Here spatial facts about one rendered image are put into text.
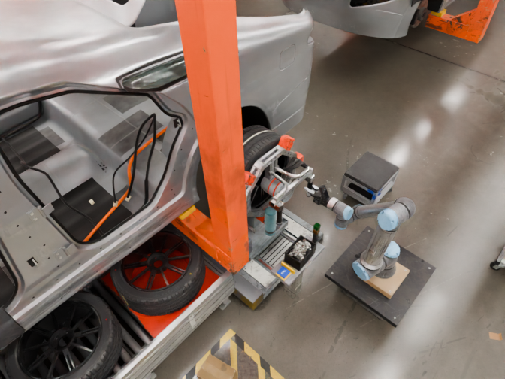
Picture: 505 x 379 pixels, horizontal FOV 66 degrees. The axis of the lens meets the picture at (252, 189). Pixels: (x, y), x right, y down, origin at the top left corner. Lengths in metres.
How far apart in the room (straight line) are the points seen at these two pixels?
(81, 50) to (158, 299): 1.59
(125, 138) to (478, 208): 3.23
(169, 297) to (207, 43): 1.78
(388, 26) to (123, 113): 2.98
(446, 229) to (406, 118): 1.61
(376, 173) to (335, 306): 1.26
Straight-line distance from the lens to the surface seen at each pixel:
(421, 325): 3.38
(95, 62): 2.14
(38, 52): 2.16
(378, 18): 4.72
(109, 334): 2.77
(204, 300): 2.85
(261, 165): 2.56
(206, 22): 1.50
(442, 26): 5.79
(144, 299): 2.80
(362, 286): 3.05
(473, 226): 4.10
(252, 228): 3.32
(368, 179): 3.66
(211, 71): 1.59
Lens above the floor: 2.92
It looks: 48 degrees down
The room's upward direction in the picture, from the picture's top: 2 degrees counter-clockwise
